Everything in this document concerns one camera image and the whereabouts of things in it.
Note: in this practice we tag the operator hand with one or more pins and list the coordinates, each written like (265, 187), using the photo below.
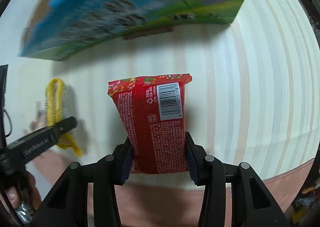
(34, 194)

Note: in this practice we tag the blue printed cardboard box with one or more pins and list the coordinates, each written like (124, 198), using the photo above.
(61, 28)

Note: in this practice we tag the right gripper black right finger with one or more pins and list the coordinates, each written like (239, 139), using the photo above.
(206, 170)

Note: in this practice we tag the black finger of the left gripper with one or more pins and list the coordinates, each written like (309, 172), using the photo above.
(20, 152)

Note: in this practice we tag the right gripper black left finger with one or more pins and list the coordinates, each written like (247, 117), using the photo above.
(114, 169)

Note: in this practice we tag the striped table cloth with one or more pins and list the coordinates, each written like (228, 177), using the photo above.
(254, 96)

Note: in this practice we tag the red snack packet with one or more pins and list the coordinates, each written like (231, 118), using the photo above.
(152, 111)

